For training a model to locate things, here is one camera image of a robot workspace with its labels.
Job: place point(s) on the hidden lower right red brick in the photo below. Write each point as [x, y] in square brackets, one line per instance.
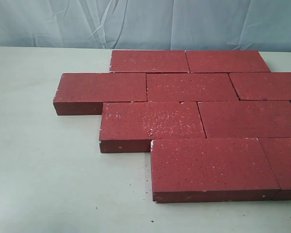
[246, 119]

